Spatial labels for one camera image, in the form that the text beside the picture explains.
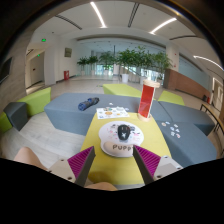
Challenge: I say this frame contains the dark wall screen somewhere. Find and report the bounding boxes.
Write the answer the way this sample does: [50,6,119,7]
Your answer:
[0,56,14,85]

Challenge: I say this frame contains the dark grey cube seat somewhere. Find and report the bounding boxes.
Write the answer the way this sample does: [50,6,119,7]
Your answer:
[3,101,30,132]

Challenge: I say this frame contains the brown wooden counter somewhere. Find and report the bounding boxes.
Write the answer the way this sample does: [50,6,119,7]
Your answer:
[163,68,212,100]

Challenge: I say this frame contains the row of potted plants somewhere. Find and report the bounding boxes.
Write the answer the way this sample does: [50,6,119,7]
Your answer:
[76,46,173,84]

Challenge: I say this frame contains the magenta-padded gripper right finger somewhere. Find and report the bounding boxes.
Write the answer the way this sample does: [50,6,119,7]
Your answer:
[132,144,184,186]

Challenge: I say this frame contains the white sticker sheet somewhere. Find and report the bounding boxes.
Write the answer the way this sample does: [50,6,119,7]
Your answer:
[96,106,130,120]

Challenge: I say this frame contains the black computer mouse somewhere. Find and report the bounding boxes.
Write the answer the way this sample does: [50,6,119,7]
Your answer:
[116,124,132,142]

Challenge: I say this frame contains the large grey sofa bench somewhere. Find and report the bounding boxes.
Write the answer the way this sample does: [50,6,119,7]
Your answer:
[44,92,141,136]

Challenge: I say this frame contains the ceiling strip lights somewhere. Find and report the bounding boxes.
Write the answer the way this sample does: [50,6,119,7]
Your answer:
[89,1,224,73]

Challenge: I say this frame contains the round white printed mouse pad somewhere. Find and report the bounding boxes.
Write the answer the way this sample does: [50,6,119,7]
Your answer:
[98,120,145,158]

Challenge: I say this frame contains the red tower with wooden caps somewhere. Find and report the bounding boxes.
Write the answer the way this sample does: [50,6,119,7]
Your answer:
[137,79,161,122]

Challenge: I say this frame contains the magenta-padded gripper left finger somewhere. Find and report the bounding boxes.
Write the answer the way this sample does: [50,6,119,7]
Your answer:
[48,145,97,188]

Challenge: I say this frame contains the folded dark blue umbrella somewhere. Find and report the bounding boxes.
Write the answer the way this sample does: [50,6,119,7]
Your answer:
[77,96,100,112]

